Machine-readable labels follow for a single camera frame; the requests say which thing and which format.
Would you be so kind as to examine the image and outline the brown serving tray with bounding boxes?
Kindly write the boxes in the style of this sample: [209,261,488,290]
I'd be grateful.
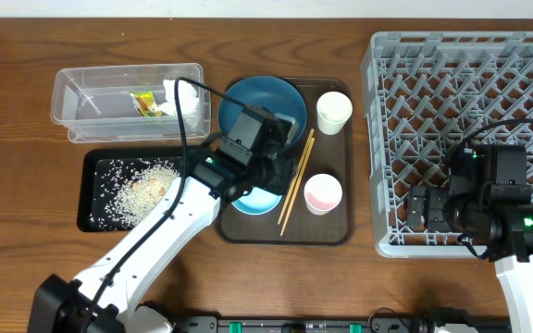
[215,78,354,246]

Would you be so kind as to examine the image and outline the white paper cup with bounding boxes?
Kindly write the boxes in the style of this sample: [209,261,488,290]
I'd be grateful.
[316,92,353,135]

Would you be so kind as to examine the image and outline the dark blue plate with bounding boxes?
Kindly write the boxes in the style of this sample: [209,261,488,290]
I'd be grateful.
[225,76,307,150]

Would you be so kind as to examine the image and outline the pink cup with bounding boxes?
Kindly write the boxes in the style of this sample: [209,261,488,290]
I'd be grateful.
[304,174,343,216]

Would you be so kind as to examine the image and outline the yellow orange snack wrapper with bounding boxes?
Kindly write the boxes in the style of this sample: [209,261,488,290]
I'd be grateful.
[130,92,163,117]

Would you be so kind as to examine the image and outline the clear plastic waste bin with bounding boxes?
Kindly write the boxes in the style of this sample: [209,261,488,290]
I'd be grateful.
[51,63,211,142]

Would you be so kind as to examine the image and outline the leftover rice pile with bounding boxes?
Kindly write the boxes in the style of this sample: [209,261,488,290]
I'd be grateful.
[87,157,180,231]

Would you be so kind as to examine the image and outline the white napkin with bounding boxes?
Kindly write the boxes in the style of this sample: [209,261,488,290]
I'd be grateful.
[159,80,199,117]

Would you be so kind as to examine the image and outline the light blue bowl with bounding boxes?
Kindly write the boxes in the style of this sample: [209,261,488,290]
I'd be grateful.
[232,187,281,216]

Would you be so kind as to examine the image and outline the wooden chopstick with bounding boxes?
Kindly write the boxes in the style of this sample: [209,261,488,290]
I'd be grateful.
[278,129,315,225]
[279,138,316,237]

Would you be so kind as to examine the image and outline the black rail at table edge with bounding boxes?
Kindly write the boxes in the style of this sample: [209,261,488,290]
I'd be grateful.
[174,311,512,333]

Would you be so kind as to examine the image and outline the grey dishwasher rack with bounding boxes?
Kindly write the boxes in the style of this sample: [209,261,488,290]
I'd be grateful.
[360,31,533,258]

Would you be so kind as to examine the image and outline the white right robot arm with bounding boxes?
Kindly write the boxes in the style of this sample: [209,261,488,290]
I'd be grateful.
[405,181,533,332]

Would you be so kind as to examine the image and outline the black food waste tray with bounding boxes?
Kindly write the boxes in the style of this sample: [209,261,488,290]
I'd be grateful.
[77,146,182,232]

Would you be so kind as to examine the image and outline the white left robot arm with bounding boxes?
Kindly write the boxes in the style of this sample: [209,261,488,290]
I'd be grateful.
[28,113,297,332]

